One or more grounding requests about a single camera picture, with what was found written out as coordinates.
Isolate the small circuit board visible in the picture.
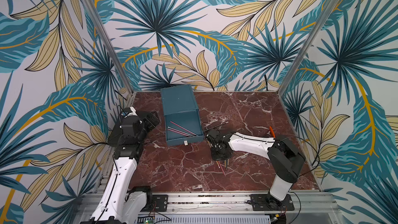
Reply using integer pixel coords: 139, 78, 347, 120
136, 216, 155, 224

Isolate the teal drawer cabinet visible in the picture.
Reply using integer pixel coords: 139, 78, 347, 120
161, 85, 199, 116

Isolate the orange handled tool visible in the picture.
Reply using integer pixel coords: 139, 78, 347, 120
269, 126, 276, 138

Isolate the teal top drawer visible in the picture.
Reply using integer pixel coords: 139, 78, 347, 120
164, 110, 204, 146

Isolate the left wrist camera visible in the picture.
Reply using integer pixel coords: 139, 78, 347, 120
121, 106, 137, 118

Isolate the dark pencil near cabinet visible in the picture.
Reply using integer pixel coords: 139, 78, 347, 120
204, 121, 229, 132

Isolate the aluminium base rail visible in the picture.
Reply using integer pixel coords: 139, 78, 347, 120
74, 191, 344, 224

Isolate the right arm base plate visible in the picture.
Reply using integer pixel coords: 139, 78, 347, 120
247, 194, 295, 212

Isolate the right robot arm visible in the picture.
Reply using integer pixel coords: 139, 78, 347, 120
205, 129, 306, 209

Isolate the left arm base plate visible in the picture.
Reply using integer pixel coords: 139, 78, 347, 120
141, 195, 169, 212

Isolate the pink pencil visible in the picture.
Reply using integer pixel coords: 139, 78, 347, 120
216, 161, 225, 175
167, 127, 194, 137
170, 121, 197, 136

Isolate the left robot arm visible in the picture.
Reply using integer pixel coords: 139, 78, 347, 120
87, 107, 160, 224

